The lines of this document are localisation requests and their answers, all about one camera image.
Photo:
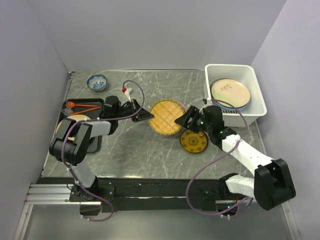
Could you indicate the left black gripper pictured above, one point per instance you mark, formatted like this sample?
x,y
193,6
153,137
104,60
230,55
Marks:
x,y
142,115

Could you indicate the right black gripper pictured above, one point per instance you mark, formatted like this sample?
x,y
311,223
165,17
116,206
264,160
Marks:
x,y
184,119

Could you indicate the yellow patterned plate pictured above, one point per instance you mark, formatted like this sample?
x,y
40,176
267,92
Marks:
x,y
192,142

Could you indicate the woven bamboo plate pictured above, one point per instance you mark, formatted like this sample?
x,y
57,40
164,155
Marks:
x,y
165,112

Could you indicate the cream plate with twig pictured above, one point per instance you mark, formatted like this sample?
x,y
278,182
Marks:
x,y
230,92

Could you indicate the blue plate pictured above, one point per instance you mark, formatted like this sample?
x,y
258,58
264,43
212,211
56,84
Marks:
x,y
234,109

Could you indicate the pink plate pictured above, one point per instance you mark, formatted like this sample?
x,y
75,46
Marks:
x,y
183,105

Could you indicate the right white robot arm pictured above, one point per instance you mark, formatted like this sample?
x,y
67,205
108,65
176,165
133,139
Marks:
x,y
271,184

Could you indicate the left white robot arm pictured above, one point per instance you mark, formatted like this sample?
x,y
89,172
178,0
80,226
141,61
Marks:
x,y
71,141

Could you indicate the white plastic bin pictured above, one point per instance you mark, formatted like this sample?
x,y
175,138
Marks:
x,y
246,75

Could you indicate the black tray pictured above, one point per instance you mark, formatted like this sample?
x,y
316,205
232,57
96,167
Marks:
x,y
95,142

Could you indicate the blue white porcelain bowl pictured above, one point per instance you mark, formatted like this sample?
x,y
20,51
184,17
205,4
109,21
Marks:
x,y
97,83

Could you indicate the cream plate with bird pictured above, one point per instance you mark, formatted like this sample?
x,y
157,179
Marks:
x,y
77,117

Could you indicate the orange chopstick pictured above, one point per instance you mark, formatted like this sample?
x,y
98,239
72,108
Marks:
x,y
85,111

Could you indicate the orange spoon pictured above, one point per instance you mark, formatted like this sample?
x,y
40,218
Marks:
x,y
70,104

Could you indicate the clear plastic cup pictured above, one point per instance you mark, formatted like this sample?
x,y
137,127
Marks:
x,y
67,111

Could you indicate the black base beam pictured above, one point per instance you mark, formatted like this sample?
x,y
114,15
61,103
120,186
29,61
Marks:
x,y
137,194

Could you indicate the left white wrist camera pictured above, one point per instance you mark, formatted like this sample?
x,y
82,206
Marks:
x,y
127,92

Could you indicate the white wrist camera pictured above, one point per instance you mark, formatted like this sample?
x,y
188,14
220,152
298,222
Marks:
x,y
127,92
207,102

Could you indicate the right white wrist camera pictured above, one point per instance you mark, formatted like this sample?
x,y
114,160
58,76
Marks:
x,y
207,102

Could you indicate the aluminium rail frame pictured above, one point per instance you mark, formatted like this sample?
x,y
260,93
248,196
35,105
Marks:
x,y
41,194

